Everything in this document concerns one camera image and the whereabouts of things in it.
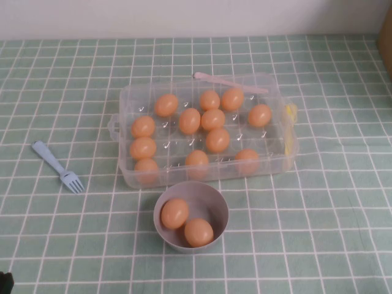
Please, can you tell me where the light blue plastic fork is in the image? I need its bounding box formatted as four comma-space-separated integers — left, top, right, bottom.
31, 140, 86, 195

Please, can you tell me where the brown cardboard box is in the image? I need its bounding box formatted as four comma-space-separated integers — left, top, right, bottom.
376, 12, 392, 79

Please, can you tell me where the orange egg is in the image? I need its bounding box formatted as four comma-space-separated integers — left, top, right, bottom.
205, 127, 231, 154
184, 149, 211, 180
199, 89, 221, 111
184, 217, 214, 248
200, 108, 226, 131
129, 136, 157, 160
154, 93, 179, 118
130, 115, 156, 138
178, 107, 202, 135
221, 88, 245, 112
160, 198, 190, 230
235, 148, 260, 175
134, 157, 160, 184
247, 104, 273, 128

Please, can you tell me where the pink plastic stick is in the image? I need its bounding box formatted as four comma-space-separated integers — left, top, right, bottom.
192, 72, 270, 94

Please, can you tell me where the yellow plastic knife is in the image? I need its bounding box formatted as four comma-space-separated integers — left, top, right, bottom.
284, 103, 298, 156

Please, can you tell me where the grey round bowl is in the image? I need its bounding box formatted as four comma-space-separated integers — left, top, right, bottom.
153, 180, 230, 254

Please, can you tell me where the clear plastic egg box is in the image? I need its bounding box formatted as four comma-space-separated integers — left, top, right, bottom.
108, 72, 300, 191

